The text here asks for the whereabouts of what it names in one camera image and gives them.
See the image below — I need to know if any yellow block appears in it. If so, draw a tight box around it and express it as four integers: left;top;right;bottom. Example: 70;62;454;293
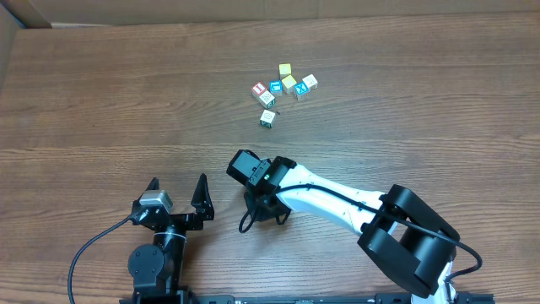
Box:
278;63;292;79
281;74;297;95

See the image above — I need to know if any white green Z block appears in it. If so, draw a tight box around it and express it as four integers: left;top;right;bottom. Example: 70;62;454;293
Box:
260;110;276;128

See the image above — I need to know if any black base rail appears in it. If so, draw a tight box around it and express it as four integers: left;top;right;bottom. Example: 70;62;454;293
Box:
118;291;495;304

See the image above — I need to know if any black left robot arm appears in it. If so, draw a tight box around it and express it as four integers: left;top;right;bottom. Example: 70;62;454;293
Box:
127;174;214;304

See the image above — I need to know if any white block far right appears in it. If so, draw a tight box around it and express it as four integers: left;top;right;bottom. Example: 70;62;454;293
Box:
302;74;318;91

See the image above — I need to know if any yellow block near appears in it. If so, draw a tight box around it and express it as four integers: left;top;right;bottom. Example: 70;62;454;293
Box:
281;74;297;95

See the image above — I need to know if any blue X block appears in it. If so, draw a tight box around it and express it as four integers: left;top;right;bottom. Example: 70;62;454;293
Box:
294;82;310;100

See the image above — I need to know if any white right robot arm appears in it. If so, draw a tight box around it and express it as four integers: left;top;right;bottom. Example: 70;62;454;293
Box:
227;150;459;303

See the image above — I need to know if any yellow block far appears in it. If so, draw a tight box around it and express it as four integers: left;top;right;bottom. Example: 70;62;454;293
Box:
278;63;292;79

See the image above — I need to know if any red I block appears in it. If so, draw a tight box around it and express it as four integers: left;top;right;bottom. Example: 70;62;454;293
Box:
251;82;268;101

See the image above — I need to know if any white green pattern block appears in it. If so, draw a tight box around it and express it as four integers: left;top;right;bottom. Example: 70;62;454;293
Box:
258;90;276;109

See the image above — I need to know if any blue letter block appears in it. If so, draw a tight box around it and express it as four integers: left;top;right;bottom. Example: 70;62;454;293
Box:
268;80;283;96

